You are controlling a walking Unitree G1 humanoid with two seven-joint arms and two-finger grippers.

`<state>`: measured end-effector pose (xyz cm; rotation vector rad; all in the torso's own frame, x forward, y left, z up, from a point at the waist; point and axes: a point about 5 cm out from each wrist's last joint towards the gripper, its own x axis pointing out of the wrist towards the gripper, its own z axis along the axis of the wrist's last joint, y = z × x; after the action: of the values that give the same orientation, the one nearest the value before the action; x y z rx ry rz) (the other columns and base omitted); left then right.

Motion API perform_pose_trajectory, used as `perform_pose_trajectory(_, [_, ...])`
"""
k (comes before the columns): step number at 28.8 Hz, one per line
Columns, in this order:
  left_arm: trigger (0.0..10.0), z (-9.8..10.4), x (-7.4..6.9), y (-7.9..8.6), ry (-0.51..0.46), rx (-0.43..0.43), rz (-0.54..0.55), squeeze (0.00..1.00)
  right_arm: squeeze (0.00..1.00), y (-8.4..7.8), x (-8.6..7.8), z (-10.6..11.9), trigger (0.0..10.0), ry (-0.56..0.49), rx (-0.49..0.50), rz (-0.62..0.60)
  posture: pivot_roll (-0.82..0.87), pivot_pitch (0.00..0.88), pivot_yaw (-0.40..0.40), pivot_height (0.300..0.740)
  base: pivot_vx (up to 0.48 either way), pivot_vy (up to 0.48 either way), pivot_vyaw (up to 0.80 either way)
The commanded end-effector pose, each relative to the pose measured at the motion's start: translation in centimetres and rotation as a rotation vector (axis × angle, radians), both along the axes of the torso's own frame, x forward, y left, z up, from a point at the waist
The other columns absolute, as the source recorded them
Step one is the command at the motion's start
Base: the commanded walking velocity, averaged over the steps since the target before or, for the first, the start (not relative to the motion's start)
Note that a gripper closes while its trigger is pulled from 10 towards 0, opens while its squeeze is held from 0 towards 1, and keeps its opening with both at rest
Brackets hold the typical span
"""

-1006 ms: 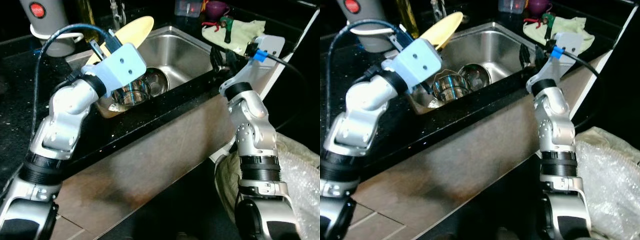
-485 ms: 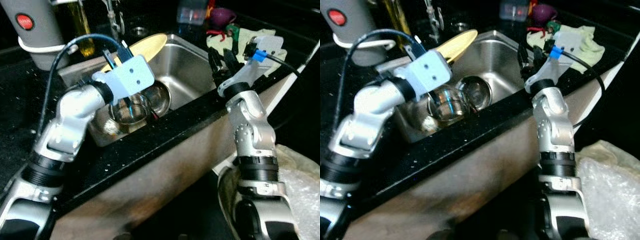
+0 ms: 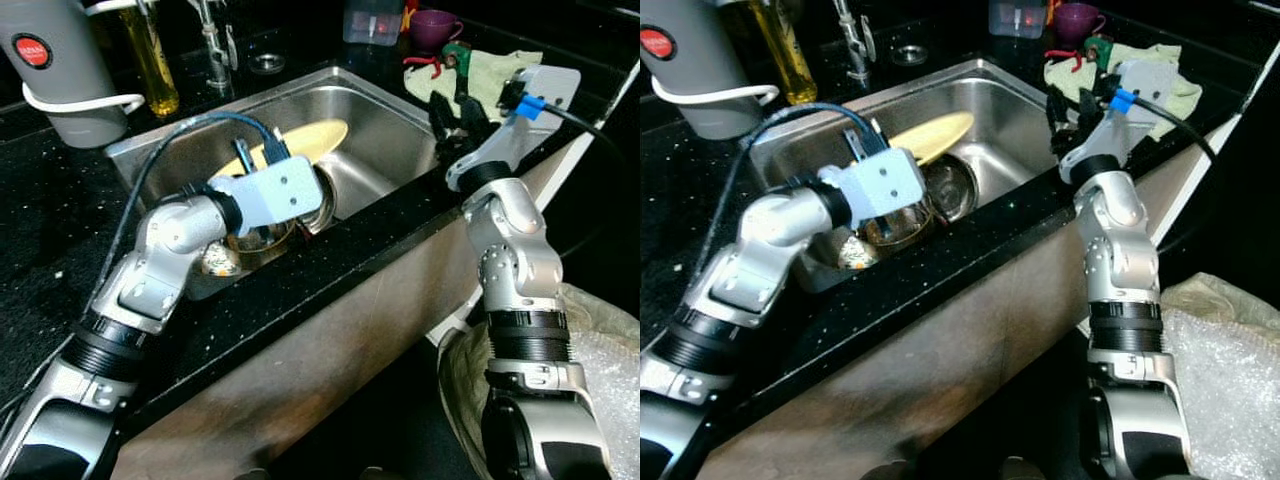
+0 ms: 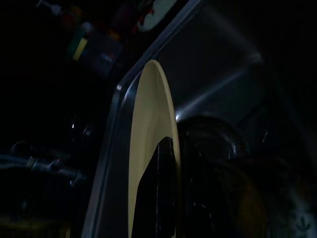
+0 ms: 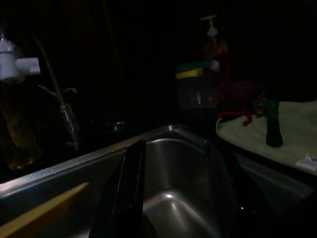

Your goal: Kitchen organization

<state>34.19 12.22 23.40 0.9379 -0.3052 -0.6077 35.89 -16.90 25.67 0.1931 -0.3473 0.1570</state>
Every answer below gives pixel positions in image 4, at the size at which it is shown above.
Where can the yellow green sponge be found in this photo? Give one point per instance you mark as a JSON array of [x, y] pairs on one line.
[[79, 47]]

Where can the clear plastic box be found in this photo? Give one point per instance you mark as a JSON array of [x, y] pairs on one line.
[[104, 57]]

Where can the pale green cloth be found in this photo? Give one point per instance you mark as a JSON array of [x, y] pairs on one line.
[[158, 15]]

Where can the cream ceramic plate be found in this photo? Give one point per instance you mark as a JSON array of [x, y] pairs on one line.
[[148, 119]]

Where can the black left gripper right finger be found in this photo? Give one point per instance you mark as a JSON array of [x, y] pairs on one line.
[[195, 218]]

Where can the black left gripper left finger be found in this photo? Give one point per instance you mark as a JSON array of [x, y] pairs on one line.
[[156, 198]]

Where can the steel sink faucet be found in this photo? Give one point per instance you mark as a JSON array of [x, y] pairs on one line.
[[49, 164]]

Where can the stainless steel sink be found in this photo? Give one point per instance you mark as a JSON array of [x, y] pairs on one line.
[[223, 62]]

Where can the floral printed ceramic bowl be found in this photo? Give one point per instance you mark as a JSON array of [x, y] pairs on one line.
[[303, 221]]

